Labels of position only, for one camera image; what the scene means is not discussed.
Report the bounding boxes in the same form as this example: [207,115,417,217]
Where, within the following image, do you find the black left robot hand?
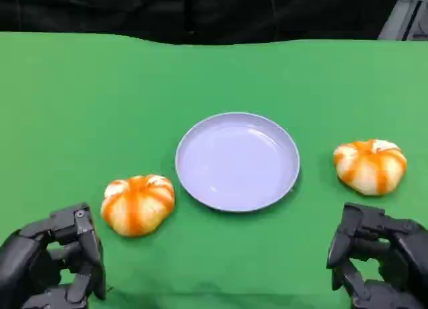
[0,201,107,309]

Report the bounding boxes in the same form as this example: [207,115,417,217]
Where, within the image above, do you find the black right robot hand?
[326,201,428,309]

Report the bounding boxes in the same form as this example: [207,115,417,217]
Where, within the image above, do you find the orange and white bread roll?
[100,174,176,238]
[332,138,408,197]

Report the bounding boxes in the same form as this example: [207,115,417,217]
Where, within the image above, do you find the lilac plate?
[175,112,301,213]

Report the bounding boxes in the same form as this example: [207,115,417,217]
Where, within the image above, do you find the black backdrop curtain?
[0,0,404,46]

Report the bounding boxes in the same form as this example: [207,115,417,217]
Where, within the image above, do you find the grey metal frame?
[377,0,428,41]

